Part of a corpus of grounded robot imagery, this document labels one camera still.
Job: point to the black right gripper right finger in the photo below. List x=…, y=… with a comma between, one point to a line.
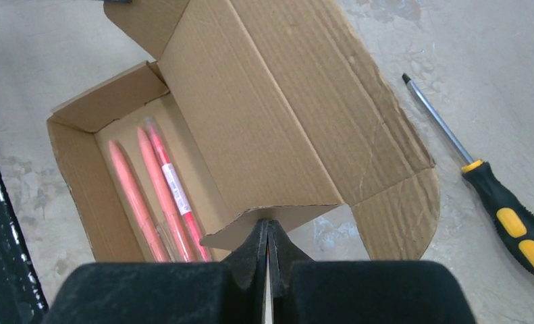
x=308, y=291

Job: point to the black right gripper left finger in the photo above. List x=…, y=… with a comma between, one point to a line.
x=229, y=291

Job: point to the salmon pen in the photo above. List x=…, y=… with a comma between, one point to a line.
x=175, y=228
x=137, y=203

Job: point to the red pen with white label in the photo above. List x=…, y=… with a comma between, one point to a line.
x=185, y=211

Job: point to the brown cardboard box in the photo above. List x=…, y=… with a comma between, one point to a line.
x=269, y=109

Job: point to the yellow black screwdriver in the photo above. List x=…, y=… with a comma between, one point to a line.
x=513, y=222

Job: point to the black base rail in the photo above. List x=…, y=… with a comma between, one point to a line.
x=21, y=295

